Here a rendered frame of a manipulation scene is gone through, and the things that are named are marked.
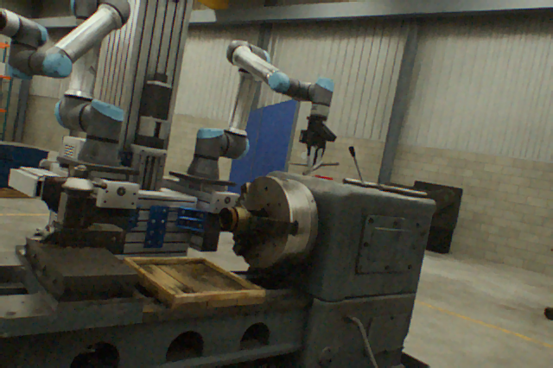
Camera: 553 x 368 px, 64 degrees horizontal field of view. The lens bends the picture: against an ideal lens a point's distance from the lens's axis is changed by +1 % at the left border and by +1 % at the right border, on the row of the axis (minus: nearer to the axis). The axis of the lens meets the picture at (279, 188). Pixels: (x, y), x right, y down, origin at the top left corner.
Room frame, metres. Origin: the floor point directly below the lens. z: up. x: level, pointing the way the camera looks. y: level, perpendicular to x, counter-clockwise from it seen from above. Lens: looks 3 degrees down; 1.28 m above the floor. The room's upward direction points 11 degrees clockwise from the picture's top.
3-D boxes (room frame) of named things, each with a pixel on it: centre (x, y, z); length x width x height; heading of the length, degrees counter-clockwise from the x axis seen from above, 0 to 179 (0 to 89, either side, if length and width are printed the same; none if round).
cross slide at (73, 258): (1.13, 0.49, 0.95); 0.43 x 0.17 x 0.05; 41
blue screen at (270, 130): (8.45, 0.58, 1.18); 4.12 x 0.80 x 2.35; 18
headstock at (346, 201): (1.79, -0.28, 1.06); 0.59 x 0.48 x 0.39; 131
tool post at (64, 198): (1.18, 0.52, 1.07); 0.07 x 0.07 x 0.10; 41
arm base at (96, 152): (1.68, 0.69, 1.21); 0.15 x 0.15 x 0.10
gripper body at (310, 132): (1.80, -0.10, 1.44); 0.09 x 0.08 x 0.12; 41
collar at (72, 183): (1.18, 0.53, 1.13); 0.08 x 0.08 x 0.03
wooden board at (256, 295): (1.34, 0.22, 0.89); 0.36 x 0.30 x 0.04; 41
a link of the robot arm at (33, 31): (1.48, 0.91, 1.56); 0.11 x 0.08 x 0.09; 159
